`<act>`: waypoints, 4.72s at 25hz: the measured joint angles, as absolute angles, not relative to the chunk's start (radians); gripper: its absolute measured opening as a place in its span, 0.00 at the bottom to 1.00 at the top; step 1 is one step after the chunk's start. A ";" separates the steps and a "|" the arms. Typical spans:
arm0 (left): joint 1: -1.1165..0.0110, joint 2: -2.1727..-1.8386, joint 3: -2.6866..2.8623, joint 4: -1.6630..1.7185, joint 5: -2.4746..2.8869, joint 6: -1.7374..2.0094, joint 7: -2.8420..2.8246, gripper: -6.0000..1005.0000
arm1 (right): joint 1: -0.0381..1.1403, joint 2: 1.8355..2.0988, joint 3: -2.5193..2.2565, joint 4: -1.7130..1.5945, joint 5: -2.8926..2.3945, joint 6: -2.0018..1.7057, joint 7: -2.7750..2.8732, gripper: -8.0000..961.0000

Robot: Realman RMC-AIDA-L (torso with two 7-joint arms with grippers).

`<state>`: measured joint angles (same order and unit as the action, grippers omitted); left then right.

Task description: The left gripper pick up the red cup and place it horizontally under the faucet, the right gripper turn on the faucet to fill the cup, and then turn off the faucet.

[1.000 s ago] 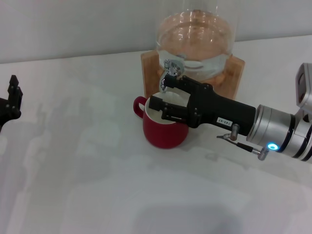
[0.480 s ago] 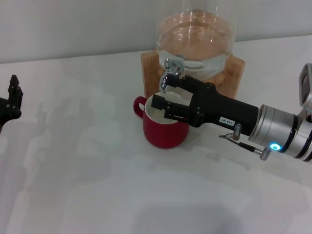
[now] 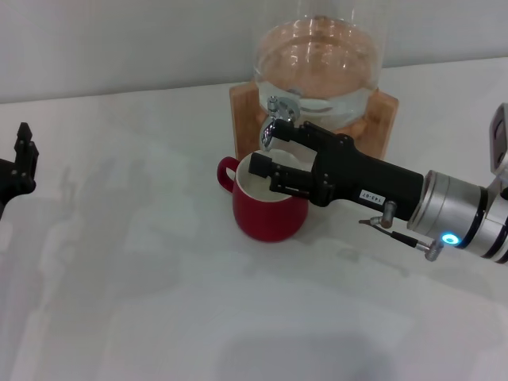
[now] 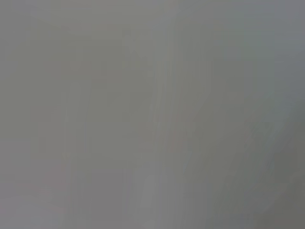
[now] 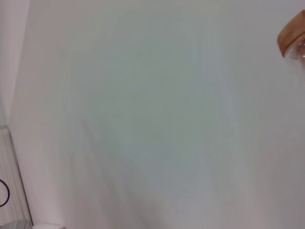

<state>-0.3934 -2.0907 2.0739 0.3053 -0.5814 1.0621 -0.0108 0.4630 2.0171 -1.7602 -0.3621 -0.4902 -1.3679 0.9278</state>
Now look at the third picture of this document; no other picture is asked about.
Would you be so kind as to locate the wooden dispenser stand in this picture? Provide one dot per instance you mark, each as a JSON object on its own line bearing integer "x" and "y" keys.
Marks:
{"x": 246, "y": 127}

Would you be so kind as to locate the red ceramic cup white inside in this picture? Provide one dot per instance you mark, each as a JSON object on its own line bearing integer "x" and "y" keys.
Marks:
{"x": 270, "y": 222}

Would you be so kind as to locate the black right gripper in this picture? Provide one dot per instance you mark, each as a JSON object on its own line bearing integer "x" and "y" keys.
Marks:
{"x": 365, "y": 178}

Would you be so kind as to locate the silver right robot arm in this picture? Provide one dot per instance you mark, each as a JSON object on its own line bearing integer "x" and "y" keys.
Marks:
{"x": 464, "y": 218}

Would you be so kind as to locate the chrome dispenser faucet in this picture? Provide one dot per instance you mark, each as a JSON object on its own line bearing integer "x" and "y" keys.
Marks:
{"x": 278, "y": 109}

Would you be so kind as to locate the clear glass water dispenser jar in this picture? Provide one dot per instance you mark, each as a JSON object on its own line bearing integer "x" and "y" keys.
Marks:
{"x": 317, "y": 51}

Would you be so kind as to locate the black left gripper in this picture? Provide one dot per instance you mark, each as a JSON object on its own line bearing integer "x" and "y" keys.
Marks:
{"x": 14, "y": 182}

